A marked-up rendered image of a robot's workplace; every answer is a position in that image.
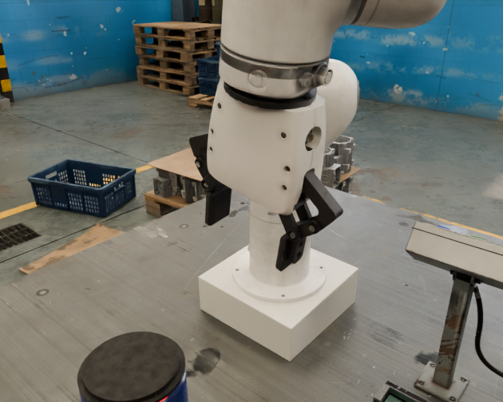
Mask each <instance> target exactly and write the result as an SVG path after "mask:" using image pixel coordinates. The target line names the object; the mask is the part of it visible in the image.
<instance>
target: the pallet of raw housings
mask: <svg viewBox="0 0 503 402"><path fill-rule="evenodd" d="M353 150H355V144H354V140H353V138H352V137H348V136H339V137H338V138H337V139H336V140H335V141H334V142H333V143H332V144H331V145H330V146H329V147H328V148H327V150H326V151H325V152H324V157H323V168H322V174H321V179H320V181H321V182H322V183H323V185H324V186H325V187H330V188H334V189H336V190H339V191H344V192H346V193H349V194H351V182H352V181H353V177H352V175H353V174H354V173H356V172H357V171H359V170H361V168H357V167H352V166H351V165H353V164H354V160H353V159H352V156H353ZM195 160H196V157H195V156H194V155H193V152H192V149H191V148H188V149H185V150H183V151H181V152H177V153H174V154H172V155H170V156H166V157H164V158H161V159H158V160H155V161H153V162H150V163H147V164H146V165H148V166H152V167H155V168H156V171H158V172H159V176H157V177H154V178H153V186H154V190H152V191H150V192H147V193H145V205H146V213H148V214H150V215H154V216H156V217H158V218H160V217H161V216H164V215H166V214H169V213H171V212H172V211H171V206H172V207H175V208H178V209H181V208H182V207H185V206H187V205H189V204H191V203H194V202H196V201H199V200H202V199H204V198H206V193H207V191H205V190H204V189H203V188H202V186H201V181H202V179H203V178H202V176H201V174H200V173H199V171H198V169H197V167H196V165H195Z"/></svg>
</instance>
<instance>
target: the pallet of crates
mask: <svg viewBox="0 0 503 402"><path fill-rule="evenodd" d="M216 52H217V56H212V57H205V58H200V59H196V62H198V72H199V76H198V80H199V86H200V94H198V95H195V96H192V97H189V98H188V107H192V108H197V107H200V106H203V105H211V106H212V107H213V103H214V100H215V96H216V90H217V85H218V84H219V80H220V75H219V65H220V41H217V42H216ZM213 67H215V68H213ZM209 70H210V71H209ZM214 70H215V71H214ZM206 71H207V72H206ZM201 83H202V84H201ZM204 84H205V85H204ZM214 87H215V88H214ZM204 97H205V98H204ZM201 98H203V99H201ZM198 99H200V100H198Z"/></svg>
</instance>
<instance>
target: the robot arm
mask: <svg viewBox="0 0 503 402"><path fill-rule="evenodd" d="M446 2H447V0H223V10H222V24H221V37H220V65H219V75H220V80H219V84H218V85H217V90H216V96H215V100H214V103H213V107H212V114H211V120H210V125H209V132H205V133H201V134H198V135H195V136H193V137H190V138H189V143H190V146H191V149H192V152H193V155H194V156H195V157H196V160H195V165H196V167H197V169H198V171H199V173H200V174H201V176H202V178H203V179H202V181H201V186H202V188H203V189H204V190H205V191H207V193H206V207H205V223H206V224H207V225H209V226H211V225H213V224H215V223H217V222H219V221H220V220H221V219H223V218H225V217H226V216H228V215H229V213H230V205H231V196H232V190H234V191H236V192H238V193H240V194H241V195H243V196H245V197H247V198H249V244H248V250H246V251H245V252H243V253H242V254H241V255H240V256H239V257H238V258H237V259H236V260H235V262H234V264H233V267H232V277H233V279H234V282H235V284H236V285H237V286H238V287H239V288H240V289H241V290H242V291H243V292H245V294H247V295H249V296H251V297H253V298H256V299H259V300H261V301H265V302H274V303H289V302H298V301H301V300H304V299H306V298H309V297H311V296H313V295H314V294H316V293H318V292H319V291H320V290H321V289H322V288H323V286H324V284H325V282H326V279H327V268H326V266H325V264H324V262H323V260H322V259H321V258H320V257H319V256H318V255H316V254H315V253H313V252H311V236H312V235H315V234H317V233H319V232H320V231H321V230H322V229H323V228H325V227H327V226H328V225H329V224H331V223H332V222H334V221H335V220H336V219H337V218H338V217H339V216H341V215H342V214H343V209H342V207H341V206H340V205H339V203H338V202H337V201H336V200H335V198H334V197H333V196H332V194H331V193H330V192H329V191H328V190H327V189H326V187H325V186H324V185H323V183H322V182H321V181H320V179H321V174H322V168H323V157H324V152H325V151H326V150H327V148H328V147H329V146H330V145H331V144H332V143H333V142H334V141H335V140H336V139H337V138H338V137H339V136H340V135H341V134H342V133H343V132H344V131H345V129H346V128H347V127H348V125H349V124H350V123H351V121H352V120H353V118H354V115H355V113H356V111H357V110H358V102H359V96H360V93H359V82H358V80H357V77H356V76H355V74H354V72H353V70H352V69H351V68H350V67H349V66H348V65H346V64H345V63H343V62H341V61H337V60H334V59H330V55H331V47H332V43H333V39H334V35H335V32H336V30H337V29H338V28H339V27H340V26H344V25H353V26H366V27H374V28H383V29H409V28H414V27H417V26H421V25H424V24H426V23H427V22H429V21H430V20H431V19H433V18H435V17H436V16H437V14H438V13H439V12H440V11H441V9H442V8H443V6H444V5H445V4H446ZM313 204H314V205H315V206H316V208H317V209H318V212H319V213H318V214H317V215H315V216H312V211H313Z"/></svg>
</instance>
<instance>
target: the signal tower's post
mask: <svg viewBox="0 0 503 402"><path fill-rule="evenodd" d="M184 371H185V357H184V352H183V351H182V349H181V347H180V346H179V345H178V344H177V343H176V342H175V341H174V340H173V339H171V338H169V337H166V336H164V335H161V334H159V333H152V332H145V331H143V332H131V333H124V334H121V335H119V336H116V337H113V338H111V339H109V340H107V341H105V342H104V343H102V344H101V345H99V346H98V347H96V348H95V349H94V350H93V351H92V352H91V353H90V354H89V355H88V356H87V357H86V358H85V359H84V361H83V362H82V364H81V367H80V368H79V371H78V374H77V385H78V388H79V392H80V394H81V396H82V397H83V398H84V400H85V401H86V402H160V401H162V400H163V399H164V398H165V397H167V396H168V395H169V394H171V393H172V392H173V391H174V390H175V389H176V387H177V386H178V385H179V383H180V382H181V380H182V378H183V375H184Z"/></svg>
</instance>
